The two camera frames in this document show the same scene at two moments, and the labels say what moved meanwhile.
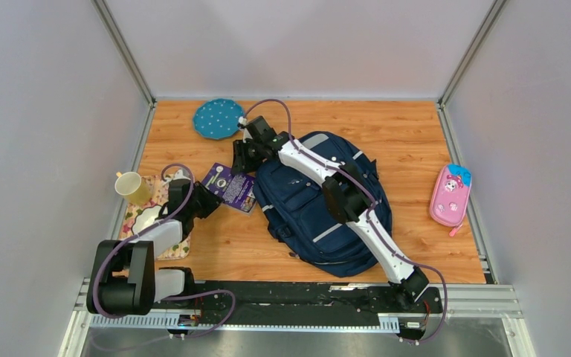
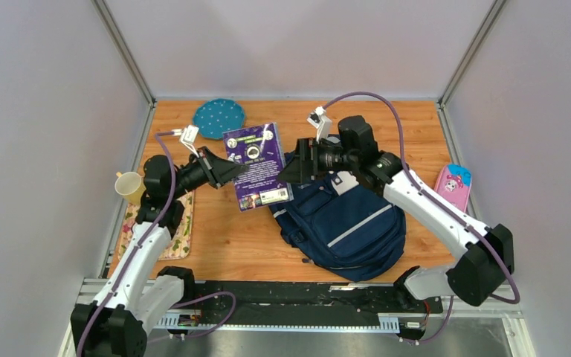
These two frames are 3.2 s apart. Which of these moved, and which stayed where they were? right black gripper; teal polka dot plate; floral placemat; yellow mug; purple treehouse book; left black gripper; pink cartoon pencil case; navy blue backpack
Moved: navy blue backpack; purple treehouse book; left black gripper; right black gripper
Stayed: yellow mug; pink cartoon pencil case; floral placemat; teal polka dot plate
